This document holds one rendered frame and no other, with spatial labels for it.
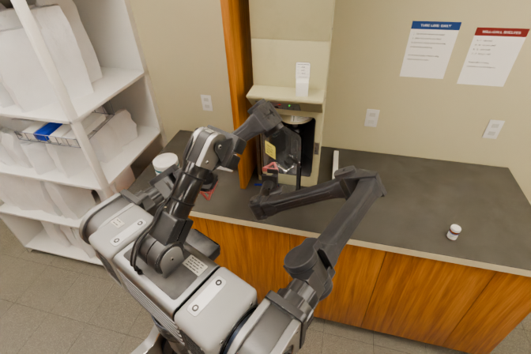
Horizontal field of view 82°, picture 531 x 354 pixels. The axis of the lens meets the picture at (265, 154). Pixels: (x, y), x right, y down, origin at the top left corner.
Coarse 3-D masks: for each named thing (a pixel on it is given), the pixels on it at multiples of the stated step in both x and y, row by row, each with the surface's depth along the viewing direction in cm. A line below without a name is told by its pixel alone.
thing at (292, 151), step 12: (276, 132) 137; (288, 132) 129; (264, 144) 149; (276, 144) 141; (288, 144) 133; (300, 144) 126; (264, 156) 154; (276, 156) 145; (288, 156) 137; (300, 156) 130; (300, 168) 134; (288, 180) 145
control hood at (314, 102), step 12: (252, 96) 127; (264, 96) 126; (276, 96) 126; (288, 96) 126; (300, 96) 125; (312, 96) 125; (324, 96) 129; (276, 108) 138; (300, 108) 132; (312, 108) 129
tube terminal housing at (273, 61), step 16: (256, 48) 127; (272, 48) 125; (288, 48) 123; (304, 48) 122; (320, 48) 120; (256, 64) 131; (272, 64) 129; (288, 64) 127; (320, 64) 124; (256, 80) 135; (272, 80) 133; (288, 80) 131; (320, 80) 128; (288, 112) 141; (304, 112) 139; (320, 128) 142; (320, 144) 148; (304, 176) 161
